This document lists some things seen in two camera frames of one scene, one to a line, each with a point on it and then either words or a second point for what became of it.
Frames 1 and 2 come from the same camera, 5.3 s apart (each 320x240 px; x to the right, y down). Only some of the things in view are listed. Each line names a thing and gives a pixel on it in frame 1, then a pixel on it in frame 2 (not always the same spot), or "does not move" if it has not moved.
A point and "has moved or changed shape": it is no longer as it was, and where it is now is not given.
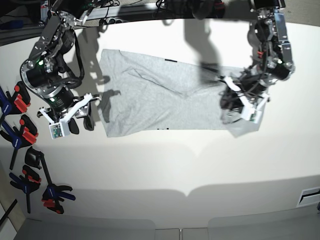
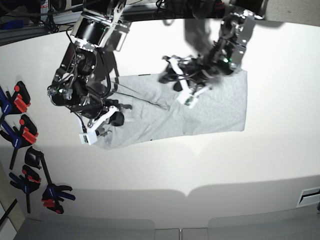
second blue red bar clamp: x=17 y=138 does not move
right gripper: x=248 y=86 → x=183 y=73
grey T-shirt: x=139 y=93 has moved or changed shape
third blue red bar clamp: x=29 y=182 does not move
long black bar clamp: x=52 y=194 does not move
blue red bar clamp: x=19 y=103 does not move
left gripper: x=59 y=100 → x=99 y=108
